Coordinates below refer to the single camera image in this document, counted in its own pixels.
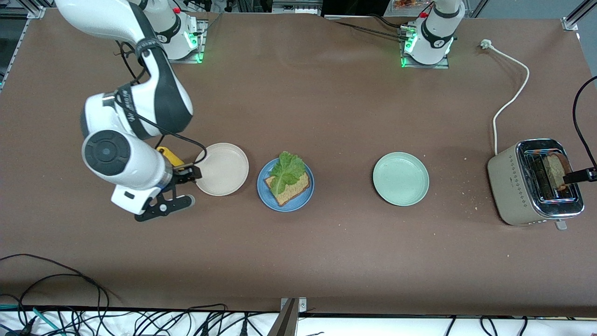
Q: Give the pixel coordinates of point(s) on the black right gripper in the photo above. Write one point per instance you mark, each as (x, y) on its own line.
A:
(180, 176)

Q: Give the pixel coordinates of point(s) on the brown bread slice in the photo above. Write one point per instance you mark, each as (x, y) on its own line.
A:
(555, 168)
(294, 193)

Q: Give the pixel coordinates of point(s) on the yellow mustard squeeze bottle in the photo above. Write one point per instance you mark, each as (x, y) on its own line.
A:
(170, 157)

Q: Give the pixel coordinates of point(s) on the green lettuce leaf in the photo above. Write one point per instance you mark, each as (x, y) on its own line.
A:
(287, 170)

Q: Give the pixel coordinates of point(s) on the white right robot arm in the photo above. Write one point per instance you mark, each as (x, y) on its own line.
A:
(130, 163)

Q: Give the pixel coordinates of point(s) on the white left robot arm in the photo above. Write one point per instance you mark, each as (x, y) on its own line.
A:
(431, 39)

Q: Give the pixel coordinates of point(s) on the beige round plate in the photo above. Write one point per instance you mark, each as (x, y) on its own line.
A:
(224, 168)

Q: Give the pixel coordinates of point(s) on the blue round plate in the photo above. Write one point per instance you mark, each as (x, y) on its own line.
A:
(302, 198)

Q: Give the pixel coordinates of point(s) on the pale green round plate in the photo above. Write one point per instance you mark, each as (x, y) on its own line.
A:
(401, 179)

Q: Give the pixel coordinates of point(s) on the beige chrome toaster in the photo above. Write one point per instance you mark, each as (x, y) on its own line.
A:
(513, 200)

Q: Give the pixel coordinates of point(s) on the orange snack packet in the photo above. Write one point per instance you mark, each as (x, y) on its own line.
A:
(410, 3)

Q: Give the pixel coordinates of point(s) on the aluminium frame profile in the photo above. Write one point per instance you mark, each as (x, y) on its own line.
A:
(28, 7)
(570, 23)

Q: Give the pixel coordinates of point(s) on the metal table edge bracket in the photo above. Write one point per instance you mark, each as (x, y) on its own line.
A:
(289, 317)

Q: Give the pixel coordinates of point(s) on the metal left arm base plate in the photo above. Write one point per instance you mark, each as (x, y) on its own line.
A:
(426, 66)

